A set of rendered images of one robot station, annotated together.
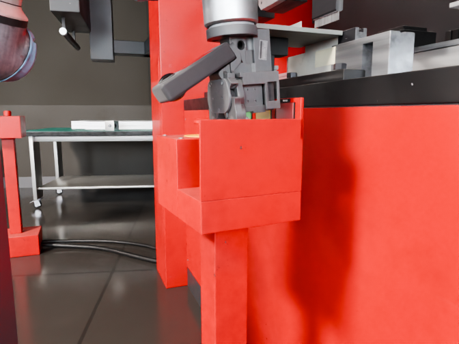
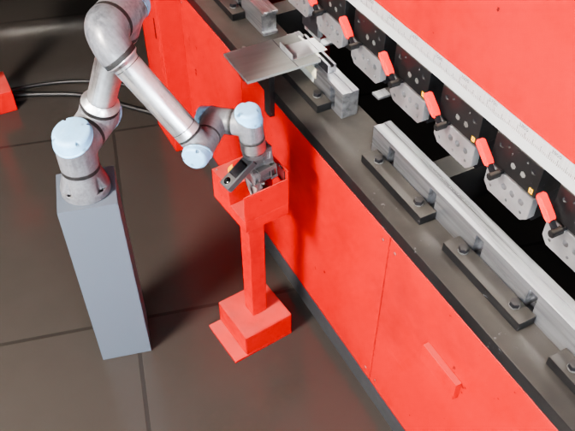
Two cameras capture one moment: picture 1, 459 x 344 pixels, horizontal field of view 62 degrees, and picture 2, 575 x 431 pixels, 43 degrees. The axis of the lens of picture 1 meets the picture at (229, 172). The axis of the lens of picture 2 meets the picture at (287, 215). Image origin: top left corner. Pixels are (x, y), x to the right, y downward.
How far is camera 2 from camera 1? 1.85 m
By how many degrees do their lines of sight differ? 37
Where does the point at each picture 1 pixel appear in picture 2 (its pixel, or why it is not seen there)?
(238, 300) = (260, 239)
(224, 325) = (254, 250)
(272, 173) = (275, 203)
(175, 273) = not seen: hidden behind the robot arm
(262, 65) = (269, 161)
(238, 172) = (259, 208)
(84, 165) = not seen: outside the picture
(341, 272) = (312, 215)
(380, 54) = (338, 101)
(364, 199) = (321, 193)
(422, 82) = (340, 170)
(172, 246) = not seen: hidden behind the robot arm
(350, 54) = (324, 83)
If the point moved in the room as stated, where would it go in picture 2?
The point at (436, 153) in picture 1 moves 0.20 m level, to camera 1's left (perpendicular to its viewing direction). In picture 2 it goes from (343, 198) to (278, 204)
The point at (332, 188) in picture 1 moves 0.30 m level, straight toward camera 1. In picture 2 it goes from (308, 178) to (296, 244)
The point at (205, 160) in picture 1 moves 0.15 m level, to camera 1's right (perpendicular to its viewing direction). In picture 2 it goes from (246, 209) to (295, 205)
